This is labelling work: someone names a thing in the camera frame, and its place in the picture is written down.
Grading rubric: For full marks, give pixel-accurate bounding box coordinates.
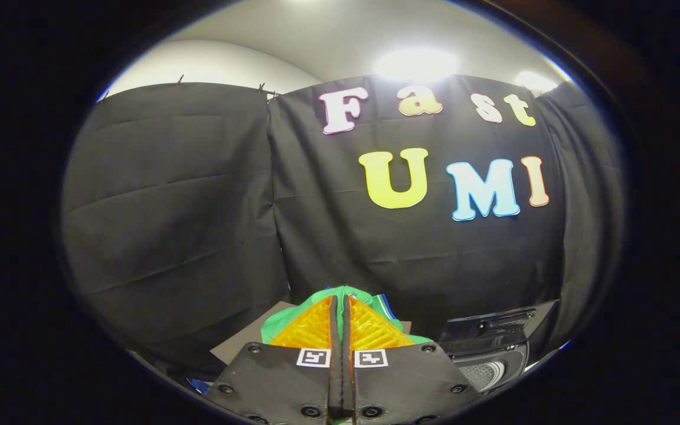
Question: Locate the small ceiling light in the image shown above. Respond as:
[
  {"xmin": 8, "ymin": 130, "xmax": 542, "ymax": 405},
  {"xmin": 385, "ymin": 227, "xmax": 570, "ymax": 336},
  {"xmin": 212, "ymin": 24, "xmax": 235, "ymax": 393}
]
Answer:
[{"xmin": 515, "ymin": 71, "xmax": 559, "ymax": 94}]

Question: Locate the ceiling light behind backdrop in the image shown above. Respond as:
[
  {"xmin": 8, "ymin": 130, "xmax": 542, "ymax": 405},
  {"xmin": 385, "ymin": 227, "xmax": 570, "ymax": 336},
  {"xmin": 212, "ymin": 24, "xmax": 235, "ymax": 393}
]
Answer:
[{"xmin": 375, "ymin": 48, "xmax": 459, "ymax": 82}]

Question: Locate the black backdrop cloth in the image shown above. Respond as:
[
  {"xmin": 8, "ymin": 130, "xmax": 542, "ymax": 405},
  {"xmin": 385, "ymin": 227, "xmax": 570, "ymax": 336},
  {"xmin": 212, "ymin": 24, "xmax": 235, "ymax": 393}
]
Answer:
[{"xmin": 60, "ymin": 74, "xmax": 624, "ymax": 378}]

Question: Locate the green sports shirt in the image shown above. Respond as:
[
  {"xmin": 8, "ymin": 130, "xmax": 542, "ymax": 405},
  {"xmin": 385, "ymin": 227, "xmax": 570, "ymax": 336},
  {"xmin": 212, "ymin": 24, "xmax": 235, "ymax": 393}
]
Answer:
[{"xmin": 260, "ymin": 286, "xmax": 435, "ymax": 349}]

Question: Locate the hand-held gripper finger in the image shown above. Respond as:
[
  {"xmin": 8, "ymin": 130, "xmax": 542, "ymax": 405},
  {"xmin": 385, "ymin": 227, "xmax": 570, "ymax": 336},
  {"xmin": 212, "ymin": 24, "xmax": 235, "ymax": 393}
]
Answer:
[
  {"xmin": 343, "ymin": 295, "xmax": 482, "ymax": 425},
  {"xmin": 204, "ymin": 295, "xmax": 346, "ymax": 425}
]

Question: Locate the grey cabinet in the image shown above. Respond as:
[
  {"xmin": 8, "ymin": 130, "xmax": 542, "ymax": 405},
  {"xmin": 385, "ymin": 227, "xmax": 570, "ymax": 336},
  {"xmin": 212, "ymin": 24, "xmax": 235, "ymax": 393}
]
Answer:
[{"xmin": 210, "ymin": 301, "xmax": 413, "ymax": 367}]

